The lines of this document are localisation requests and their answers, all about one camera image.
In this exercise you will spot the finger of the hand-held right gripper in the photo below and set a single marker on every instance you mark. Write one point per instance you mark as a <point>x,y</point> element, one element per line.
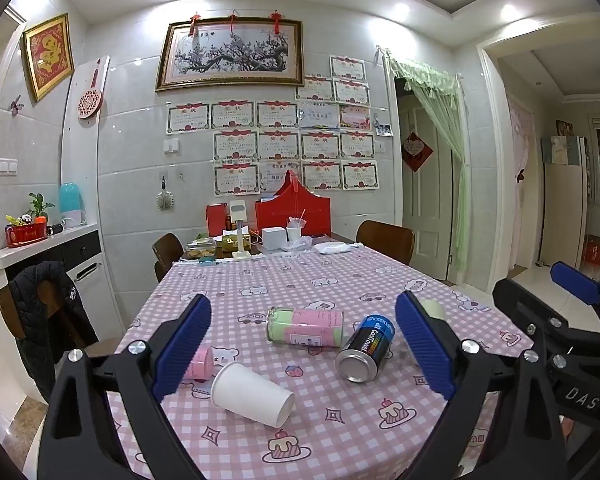
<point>520,310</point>
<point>575,284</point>

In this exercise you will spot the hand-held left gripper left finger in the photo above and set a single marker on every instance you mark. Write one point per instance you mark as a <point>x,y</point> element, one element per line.
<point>180,347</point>

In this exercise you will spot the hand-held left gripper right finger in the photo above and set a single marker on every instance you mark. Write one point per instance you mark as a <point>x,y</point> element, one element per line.
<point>425,347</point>

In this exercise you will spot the white paper cup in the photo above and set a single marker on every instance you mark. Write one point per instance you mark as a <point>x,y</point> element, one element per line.
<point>252,395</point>

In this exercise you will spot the small pink cup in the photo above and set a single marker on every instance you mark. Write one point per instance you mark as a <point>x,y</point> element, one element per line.
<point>201,364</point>

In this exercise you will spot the white cup with straw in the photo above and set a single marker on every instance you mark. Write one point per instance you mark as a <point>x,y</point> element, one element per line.
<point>294,232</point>

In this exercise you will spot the dark blue can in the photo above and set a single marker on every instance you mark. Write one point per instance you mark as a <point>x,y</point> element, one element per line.
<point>366,350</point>

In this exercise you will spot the white refrigerator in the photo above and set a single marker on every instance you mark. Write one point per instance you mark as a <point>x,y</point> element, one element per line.
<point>565,210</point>

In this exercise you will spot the brown wooden chair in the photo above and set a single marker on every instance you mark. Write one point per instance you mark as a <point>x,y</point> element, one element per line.
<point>387,240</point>
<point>167,252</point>
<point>7,310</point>

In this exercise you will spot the plate of snacks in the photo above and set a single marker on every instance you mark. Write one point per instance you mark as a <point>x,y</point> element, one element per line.
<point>200,251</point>

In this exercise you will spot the pink and green canister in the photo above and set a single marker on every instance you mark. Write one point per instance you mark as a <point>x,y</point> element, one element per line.
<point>305,327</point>

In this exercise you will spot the pink curtain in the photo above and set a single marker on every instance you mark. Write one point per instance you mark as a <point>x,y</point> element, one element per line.
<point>522,170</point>

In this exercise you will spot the small red box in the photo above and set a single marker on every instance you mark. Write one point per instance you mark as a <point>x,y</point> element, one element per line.
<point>216,220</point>

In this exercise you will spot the white tissue pack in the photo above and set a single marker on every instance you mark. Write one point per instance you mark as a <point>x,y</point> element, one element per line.
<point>336,247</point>

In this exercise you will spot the white desk lamp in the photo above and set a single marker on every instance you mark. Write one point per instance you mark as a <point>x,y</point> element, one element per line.
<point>240,227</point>

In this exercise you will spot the black jacket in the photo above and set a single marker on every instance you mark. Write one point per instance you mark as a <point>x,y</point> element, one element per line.
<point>45,320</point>

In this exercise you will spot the white square box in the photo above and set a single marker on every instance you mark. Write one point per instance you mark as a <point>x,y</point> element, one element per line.
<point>273,238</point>

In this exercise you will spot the hanging brush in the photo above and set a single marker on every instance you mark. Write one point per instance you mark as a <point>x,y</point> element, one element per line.
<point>164,199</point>

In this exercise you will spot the white door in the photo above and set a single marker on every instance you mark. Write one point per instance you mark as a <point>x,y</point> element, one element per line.
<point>430,185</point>

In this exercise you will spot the clear plastic bag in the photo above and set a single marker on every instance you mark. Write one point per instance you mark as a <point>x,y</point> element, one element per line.
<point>296,246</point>

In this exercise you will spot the white counter cabinet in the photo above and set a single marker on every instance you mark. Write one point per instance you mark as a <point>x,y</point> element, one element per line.
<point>45,255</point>

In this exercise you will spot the green lace curtain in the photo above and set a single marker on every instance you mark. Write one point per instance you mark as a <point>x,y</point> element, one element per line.
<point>447,160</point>

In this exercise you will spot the large red gift box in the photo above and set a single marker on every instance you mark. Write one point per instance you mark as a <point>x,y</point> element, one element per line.
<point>292,210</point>

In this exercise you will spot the teal white humidifier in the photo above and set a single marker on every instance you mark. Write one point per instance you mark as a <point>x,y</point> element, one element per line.
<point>72,205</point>

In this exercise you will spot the red heart door decoration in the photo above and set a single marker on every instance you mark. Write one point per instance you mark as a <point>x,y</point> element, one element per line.
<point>416,151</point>

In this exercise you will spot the potted plant in red pot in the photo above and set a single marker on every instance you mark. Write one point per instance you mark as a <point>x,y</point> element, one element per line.
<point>27,227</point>

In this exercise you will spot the framed plum blossom painting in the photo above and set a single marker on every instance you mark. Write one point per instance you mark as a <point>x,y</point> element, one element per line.
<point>230,52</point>

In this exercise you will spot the gold framed red picture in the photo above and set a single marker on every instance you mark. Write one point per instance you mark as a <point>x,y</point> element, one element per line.
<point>49,55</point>

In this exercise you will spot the red knot ornament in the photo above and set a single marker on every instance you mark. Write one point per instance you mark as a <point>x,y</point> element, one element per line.
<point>234,19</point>
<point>275,19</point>
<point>195,21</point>

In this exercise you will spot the small wall photos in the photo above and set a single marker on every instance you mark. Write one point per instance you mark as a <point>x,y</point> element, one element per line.
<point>384,130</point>

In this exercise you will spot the wall of award certificates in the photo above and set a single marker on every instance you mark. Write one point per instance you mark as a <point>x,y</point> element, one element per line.
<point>280,147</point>

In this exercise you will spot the white double wall switch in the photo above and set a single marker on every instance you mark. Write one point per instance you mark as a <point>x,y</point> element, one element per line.
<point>7,165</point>

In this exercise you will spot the round pink wall fan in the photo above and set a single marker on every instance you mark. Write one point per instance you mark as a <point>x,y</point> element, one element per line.
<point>90,100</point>

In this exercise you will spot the butterfly wall decoration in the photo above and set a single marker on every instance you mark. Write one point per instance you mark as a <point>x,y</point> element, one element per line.
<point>15,105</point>

